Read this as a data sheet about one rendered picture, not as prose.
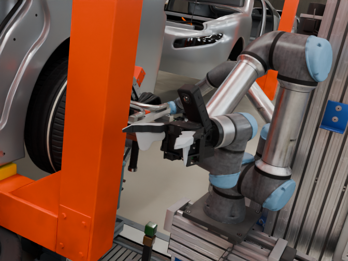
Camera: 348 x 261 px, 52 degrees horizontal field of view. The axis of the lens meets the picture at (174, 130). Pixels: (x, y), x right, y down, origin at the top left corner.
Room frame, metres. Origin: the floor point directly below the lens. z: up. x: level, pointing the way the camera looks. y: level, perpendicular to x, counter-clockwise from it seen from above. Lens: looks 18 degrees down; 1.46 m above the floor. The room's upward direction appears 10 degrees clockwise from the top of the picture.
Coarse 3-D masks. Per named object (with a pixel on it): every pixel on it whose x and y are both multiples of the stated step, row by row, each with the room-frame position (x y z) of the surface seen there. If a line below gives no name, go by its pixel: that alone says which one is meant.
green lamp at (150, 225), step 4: (148, 224) 1.23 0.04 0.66; (152, 224) 1.23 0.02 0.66; (156, 224) 1.24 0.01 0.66; (148, 228) 1.21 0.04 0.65; (152, 228) 1.21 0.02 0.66; (156, 228) 1.23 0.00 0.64; (144, 232) 1.22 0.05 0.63; (148, 232) 1.21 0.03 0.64; (152, 232) 1.21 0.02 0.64; (152, 236) 1.21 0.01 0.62
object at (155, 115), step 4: (152, 112) 1.72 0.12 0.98; (156, 112) 1.73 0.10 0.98; (160, 112) 1.75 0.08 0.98; (164, 112) 1.80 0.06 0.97; (168, 112) 1.85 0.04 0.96; (144, 116) 1.62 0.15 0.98; (148, 116) 1.64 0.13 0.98; (152, 116) 1.67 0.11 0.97; (156, 116) 1.71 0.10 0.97; (160, 116) 1.75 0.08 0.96; (140, 120) 1.56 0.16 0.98; (144, 120) 1.60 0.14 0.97; (148, 120) 1.63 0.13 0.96; (152, 120) 1.68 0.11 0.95; (128, 124) 1.48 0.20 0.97
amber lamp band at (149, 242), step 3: (144, 237) 1.22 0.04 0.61; (147, 237) 1.22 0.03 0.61; (153, 237) 1.22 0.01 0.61; (144, 240) 1.22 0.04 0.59; (147, 240) 1.21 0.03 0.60; (150, 240) 1.21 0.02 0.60; (153, 240) 1.22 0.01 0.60; (144, 243) 1.22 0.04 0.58; (147, 243) 1.21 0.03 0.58; (150, 243) 1.21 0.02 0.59; (153, 243) 1.23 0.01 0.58; (150, 246) 1.21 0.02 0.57
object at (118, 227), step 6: (120, 222) 1.99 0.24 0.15; (114, 228) 1.88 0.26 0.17; (120, 228) 1.95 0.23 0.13; (114, 234) 1.89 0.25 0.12; (24, 240) 1.64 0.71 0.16; (30, 240) 1.64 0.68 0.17; (24, 246) 1.64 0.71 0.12; (30, 246) 1.62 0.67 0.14; (30, 252) 1.62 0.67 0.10; (36, 252) 1.61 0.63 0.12; (42, 252) 1.59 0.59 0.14
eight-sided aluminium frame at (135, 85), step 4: (136, 80) 1.86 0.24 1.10; (136, 84) 1.88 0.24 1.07; (132, 88) 1.86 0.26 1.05; (136, 88) 1.88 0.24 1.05; (132, 92) 1.93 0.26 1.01; (136, 92) 1.89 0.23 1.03; (140, 92) 1.93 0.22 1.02; (132, 96) 1.93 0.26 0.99; (136, 96) 1.91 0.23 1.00; (136, 100) 1.96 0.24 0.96; (132, 112) 1.98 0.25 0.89; (136, 112) 2.00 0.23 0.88; (124, 148) 1.92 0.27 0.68; (128, 148) 1.91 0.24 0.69; (124, 152) 1.93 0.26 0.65; (128, 152) 1.89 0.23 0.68; (124, 156) 1.87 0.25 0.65; (128, 156) 1.89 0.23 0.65; (124, 160) 1.85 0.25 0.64
